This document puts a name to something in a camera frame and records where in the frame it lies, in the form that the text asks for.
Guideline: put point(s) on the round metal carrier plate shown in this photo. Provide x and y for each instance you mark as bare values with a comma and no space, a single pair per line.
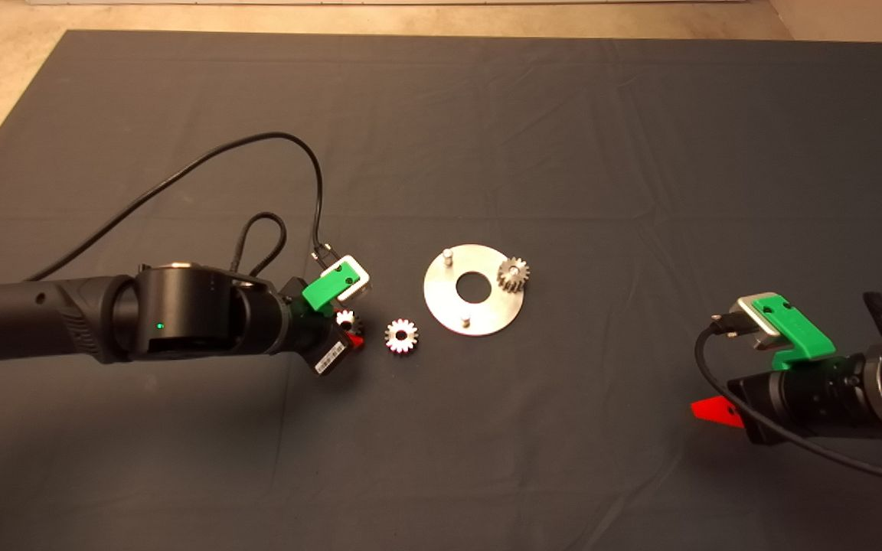
449,302

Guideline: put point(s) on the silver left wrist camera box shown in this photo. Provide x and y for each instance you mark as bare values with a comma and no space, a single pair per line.
362,287

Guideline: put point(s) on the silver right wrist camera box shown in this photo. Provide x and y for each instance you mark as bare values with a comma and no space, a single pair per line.
747,310

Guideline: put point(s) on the dark grey table cloth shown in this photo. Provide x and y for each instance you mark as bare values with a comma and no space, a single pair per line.
563,138

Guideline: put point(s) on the small steel planetary gear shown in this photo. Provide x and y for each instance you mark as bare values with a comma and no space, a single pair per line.
510,279
344,318
393,329

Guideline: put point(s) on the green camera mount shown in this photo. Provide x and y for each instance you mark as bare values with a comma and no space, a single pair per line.
797,329
326,289

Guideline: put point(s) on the green right camera mount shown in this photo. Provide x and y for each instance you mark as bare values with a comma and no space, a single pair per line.
797,329

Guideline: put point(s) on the green left camera mount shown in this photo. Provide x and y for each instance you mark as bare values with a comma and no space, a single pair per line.
326,289

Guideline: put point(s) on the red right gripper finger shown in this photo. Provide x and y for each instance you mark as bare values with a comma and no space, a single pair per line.
717,413

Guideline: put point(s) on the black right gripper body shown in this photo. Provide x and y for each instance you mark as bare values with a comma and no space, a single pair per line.
808,402

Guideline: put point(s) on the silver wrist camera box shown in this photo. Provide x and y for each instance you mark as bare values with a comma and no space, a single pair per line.
362,287
747,310

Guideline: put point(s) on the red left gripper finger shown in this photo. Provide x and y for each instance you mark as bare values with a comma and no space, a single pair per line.
355,341

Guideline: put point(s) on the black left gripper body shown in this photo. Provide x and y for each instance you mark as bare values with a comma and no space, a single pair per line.
315,337

